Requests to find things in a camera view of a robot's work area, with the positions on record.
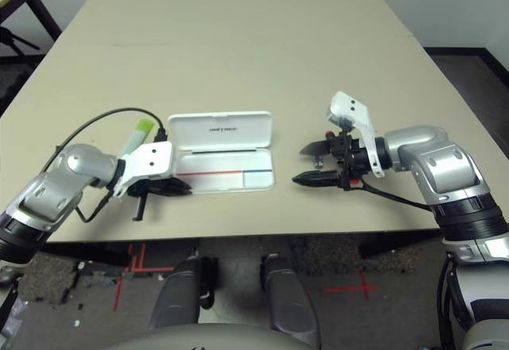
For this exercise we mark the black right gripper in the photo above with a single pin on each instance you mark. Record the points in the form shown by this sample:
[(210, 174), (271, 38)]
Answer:
[(354, 159)]

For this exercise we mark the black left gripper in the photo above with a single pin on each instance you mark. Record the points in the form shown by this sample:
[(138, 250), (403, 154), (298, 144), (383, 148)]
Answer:
[(153, 189)]

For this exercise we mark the green capped highlighter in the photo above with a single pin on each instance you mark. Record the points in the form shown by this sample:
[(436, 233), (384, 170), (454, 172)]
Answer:
[(137, 135)]

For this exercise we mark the white plastic pencil case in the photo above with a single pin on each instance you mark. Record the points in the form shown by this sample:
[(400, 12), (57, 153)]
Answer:
[(222, 131)]

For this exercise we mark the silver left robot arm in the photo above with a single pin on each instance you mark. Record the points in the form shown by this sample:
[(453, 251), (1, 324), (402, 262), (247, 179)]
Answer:
[(51, 195)]

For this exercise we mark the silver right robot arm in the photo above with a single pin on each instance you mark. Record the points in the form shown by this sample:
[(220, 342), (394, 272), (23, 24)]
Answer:
[(449, 171)]

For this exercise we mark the grey robot left leg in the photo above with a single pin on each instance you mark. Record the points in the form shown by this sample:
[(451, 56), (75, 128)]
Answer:
[(179, 294)]

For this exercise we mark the grey robot leg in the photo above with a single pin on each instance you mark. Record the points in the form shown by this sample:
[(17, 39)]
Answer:
[(288, 298), (179, 294)]

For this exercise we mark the red tape cross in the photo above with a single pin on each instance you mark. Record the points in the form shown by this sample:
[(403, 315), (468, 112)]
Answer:
[(364, 287)]

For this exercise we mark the grey robot right leg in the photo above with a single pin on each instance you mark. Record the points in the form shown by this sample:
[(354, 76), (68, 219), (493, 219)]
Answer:
[(288, 298)]

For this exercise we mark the grey robot torso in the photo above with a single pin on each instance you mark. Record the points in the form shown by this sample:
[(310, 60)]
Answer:
[(207, 338)]

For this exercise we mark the dark foam mat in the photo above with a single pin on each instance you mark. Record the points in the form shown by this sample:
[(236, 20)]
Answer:
[(10, 83)]

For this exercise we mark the black tripod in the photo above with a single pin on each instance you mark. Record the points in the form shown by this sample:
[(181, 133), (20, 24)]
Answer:
[(14, 40)]

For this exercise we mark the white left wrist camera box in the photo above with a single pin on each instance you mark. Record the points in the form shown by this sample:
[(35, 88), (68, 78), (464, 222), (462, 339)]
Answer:
[(151, 163)]

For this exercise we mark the beige side table black frame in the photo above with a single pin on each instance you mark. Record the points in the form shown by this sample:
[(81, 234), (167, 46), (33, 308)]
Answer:
[(40, 12)]

